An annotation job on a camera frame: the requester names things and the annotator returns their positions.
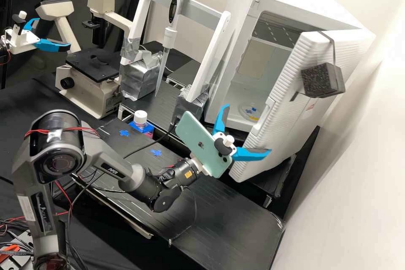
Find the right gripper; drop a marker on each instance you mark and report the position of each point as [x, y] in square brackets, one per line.
[198, 164]

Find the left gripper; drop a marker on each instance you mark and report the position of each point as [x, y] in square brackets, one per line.
[19, 42]

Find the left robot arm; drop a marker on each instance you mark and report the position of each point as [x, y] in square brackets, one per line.
[2, 46]

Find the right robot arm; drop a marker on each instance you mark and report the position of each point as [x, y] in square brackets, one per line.
[104, 164]

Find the incubator door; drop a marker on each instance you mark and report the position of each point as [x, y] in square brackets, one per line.
[284, 99]

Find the left phone holder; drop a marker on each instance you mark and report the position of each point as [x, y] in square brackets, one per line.
[22, 14]

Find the petri dish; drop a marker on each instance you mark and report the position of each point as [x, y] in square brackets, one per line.
[250, 110]

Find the cream microscope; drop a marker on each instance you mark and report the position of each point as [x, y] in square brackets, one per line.
[91, 88]

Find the white pipette stand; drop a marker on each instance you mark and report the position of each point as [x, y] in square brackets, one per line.
[208, 61]

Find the black platform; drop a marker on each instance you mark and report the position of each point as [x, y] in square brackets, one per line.
[227, 229]
[164, 96]
[186, 72]

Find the blue bottle holder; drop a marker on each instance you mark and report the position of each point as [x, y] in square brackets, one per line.
[148, 132]

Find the small bottle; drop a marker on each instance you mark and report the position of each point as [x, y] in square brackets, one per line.
[140, 119]

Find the pipette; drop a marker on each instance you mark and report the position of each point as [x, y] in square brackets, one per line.
[173, 7]

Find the white incubator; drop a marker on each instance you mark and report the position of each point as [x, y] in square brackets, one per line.
[284, 1]

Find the right wrist camera phone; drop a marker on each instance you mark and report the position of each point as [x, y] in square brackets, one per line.
[197, 138]

